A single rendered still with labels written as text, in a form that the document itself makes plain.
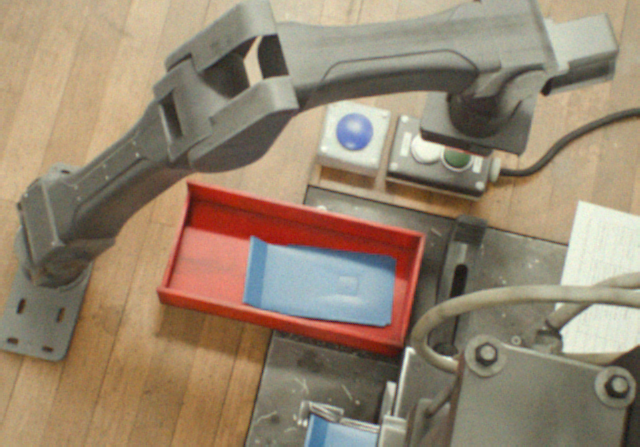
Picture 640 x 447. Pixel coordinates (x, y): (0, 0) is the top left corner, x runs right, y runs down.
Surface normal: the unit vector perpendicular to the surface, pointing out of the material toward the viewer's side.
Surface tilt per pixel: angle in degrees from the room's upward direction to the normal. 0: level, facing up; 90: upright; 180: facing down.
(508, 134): 0
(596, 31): 0
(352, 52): 16
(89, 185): 54
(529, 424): 0
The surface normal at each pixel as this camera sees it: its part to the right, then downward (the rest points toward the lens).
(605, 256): 0.06, -0.26
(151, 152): -0.75, 0.03
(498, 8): 0.32, -0.33
